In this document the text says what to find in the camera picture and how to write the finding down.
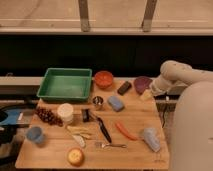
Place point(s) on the small metal cup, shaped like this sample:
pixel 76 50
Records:
pixel 98 102

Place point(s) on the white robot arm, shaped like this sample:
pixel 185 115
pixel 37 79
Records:
pixel 191 147

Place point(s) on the blue and black device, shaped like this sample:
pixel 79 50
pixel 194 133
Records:
pixel 9 120

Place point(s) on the small black box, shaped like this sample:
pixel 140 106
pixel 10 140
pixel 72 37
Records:
pixel 85 115

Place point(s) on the yellow banana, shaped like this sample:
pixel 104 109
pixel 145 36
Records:
pixel 84 132

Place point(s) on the bunch of dark grapes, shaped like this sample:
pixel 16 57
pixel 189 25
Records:
pixel 48 116

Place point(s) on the white oval object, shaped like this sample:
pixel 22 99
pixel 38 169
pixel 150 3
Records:
pixel 79 140

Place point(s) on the purple bowl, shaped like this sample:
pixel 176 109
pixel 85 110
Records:
pixel 141 83

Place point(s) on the light blue cloth object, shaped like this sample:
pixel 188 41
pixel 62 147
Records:
pixel 150 137

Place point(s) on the metal fork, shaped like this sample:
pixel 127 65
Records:
pixel 103 145

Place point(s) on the black handled knife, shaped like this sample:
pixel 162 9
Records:
pixel 102 127

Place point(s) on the orange carrot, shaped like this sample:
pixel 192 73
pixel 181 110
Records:
pixel 124 131

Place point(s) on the blue sponge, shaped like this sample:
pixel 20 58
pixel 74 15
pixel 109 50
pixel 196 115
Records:
pixel 115 103

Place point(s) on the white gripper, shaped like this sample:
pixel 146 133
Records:
pixel 158 87

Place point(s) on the blue plastic cup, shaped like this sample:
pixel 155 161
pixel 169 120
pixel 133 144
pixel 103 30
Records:
pixel 35 135

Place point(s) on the black rectangular block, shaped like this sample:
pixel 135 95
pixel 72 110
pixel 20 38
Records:
pixel 124 88

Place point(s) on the green plastic tray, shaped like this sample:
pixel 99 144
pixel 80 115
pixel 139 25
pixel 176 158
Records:
pixel 65 84

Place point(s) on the orange bowl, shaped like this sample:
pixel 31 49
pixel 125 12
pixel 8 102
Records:
pixel 103 79

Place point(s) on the white paper cup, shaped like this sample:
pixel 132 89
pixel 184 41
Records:
pixel 65 112

